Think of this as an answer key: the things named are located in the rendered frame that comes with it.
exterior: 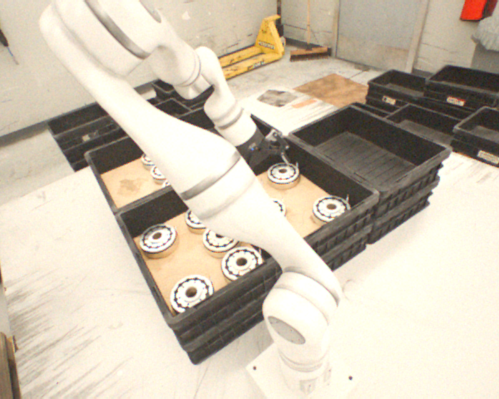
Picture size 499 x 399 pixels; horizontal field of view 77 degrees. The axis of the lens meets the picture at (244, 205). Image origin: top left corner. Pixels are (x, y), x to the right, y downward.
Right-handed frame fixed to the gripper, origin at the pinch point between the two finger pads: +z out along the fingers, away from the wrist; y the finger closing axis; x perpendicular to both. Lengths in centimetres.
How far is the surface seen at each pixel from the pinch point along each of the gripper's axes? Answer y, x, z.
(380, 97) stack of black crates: 88, 129, 96
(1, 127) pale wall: -201, 289, -37
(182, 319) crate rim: -29.8, -29.0, -5.1
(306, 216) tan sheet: 0.4, -2.5, 18.0
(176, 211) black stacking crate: -30.7, 12.3, -0.7
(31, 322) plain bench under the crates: -81, 0, -8
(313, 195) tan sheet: 5.8, 4.8, 19.8
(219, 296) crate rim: -22.5, -26.5, -1.9
